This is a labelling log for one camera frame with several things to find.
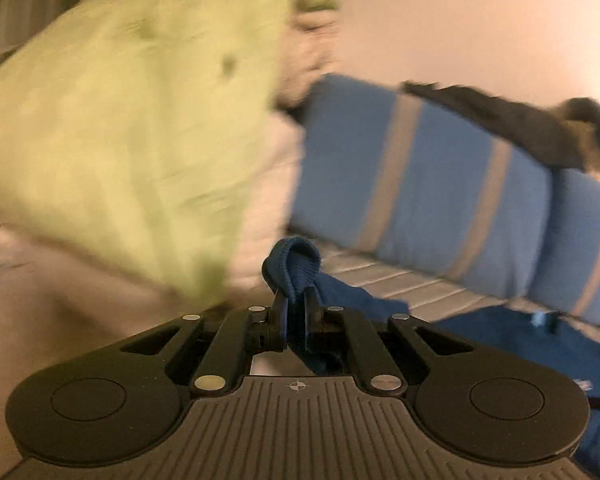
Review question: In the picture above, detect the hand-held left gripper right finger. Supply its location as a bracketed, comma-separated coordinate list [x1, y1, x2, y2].
[303, 290, 477, 394]

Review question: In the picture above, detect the dark blue sweatshirt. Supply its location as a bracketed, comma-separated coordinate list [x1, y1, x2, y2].
[261, 237, 600, 480]

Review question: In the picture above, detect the blue grey-striped pillow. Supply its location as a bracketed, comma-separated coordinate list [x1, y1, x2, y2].
[290, 74, 556, 286]
[530, 165, 600, 328]

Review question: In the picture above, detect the white quilt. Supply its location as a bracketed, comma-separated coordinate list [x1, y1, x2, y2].
[220, 110, 311, 301]

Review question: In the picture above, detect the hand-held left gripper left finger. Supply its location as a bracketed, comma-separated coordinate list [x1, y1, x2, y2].
[116, 290, 288, 395]

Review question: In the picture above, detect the light green quilt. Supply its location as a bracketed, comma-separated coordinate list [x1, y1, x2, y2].
[0, 0, 341, 306]

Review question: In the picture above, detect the black garment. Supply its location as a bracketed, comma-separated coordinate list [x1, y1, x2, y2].
[402, 81, 600, 171]

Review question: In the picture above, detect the beige fluffy blanket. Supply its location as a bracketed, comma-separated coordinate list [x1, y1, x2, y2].
[277, 10, 342, 108]

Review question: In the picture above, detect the patterned curtain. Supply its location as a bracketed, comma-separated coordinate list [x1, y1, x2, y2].
[0, 0, 136, 78]

